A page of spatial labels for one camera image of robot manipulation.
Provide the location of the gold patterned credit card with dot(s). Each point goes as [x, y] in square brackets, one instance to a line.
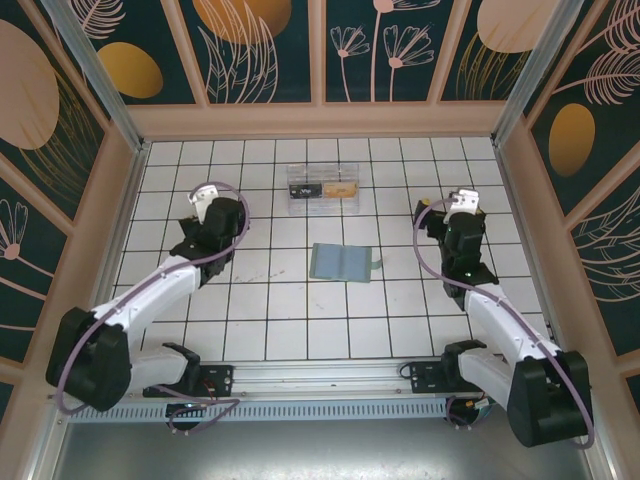
[340, 190]

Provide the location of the green card holder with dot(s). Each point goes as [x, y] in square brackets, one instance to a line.
[350, 265]

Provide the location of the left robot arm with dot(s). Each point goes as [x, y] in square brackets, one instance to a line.
[150, 290]

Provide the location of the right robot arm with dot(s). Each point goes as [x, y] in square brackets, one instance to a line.
[500, 320]

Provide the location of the clear acrylic card organizer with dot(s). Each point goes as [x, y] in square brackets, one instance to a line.
[325, 206]

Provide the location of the grey metal sheet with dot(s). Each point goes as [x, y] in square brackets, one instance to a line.
[320, 450]

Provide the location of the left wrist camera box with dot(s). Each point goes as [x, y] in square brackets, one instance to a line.
[202, 200]

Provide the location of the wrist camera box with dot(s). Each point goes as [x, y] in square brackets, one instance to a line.
[467, 197]
[202, 200]

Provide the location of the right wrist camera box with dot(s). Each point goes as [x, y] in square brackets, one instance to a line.
[467, 197]

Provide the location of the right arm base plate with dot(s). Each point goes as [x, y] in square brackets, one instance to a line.
[425, 380]

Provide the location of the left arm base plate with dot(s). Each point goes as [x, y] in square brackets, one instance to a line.
[220, 380]

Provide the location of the aluminium frame post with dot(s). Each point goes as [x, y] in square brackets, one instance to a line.
[535, 75]
[103, 85]

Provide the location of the aluminium mounting rail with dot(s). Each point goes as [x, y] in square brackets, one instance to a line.
[320, 375]

